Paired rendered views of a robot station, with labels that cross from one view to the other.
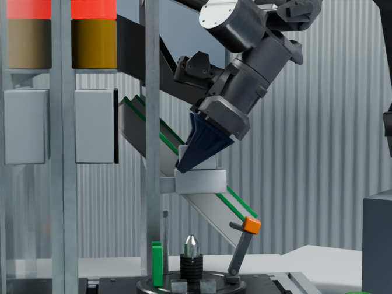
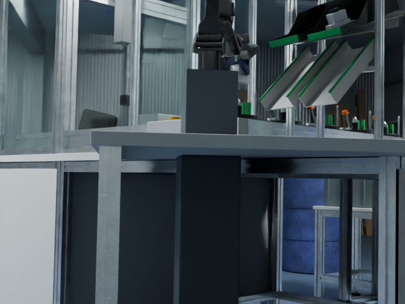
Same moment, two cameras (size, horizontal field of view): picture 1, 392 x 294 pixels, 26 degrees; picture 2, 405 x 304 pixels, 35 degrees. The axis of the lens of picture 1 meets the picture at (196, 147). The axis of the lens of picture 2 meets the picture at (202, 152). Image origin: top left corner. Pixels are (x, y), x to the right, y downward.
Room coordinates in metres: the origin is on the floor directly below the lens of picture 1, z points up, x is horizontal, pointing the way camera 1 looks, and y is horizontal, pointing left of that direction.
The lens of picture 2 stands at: (2.72, -1.50, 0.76)
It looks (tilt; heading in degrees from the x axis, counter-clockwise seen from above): 3 degrees up; 141
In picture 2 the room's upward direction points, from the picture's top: 1 degrees clockwise
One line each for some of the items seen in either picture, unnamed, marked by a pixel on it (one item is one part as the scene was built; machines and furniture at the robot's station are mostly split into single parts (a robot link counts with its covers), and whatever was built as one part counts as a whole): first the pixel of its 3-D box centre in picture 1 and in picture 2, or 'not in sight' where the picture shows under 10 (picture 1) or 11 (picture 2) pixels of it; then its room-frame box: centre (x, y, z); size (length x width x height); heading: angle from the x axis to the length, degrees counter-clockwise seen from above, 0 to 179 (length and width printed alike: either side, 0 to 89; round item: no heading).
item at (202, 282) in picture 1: (207, 286); not in sight; (1.01, -0.01, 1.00); 0.02 x 0.01 x 0.02; 95
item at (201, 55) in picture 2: not in sight; (210, 63); (1.35, -0.36, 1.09); 0.07 x 0.07 x 0.06; 58
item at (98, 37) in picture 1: (91, 44); not in sight; (0.86, 0.11, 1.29); 0.05 x 0.05 x 0.05
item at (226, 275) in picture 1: (231, 277); not in sight; (1.07, -0.05, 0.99); 0.02 x 0.02 x 0.01; 5
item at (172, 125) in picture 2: not in sight; (174, 129); (1.00, -0.22, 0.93); 0.21 x 0.07 x 0.06; 5
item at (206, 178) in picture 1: (192, 164); (240, 72); (1.08, 0.01, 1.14); 0.08 x 0.04 x 0.07; 94
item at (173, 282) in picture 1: (178, 286); not in sight; (1.01, 0.02, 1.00); 0.02 x 0.01 x 0.02; 95
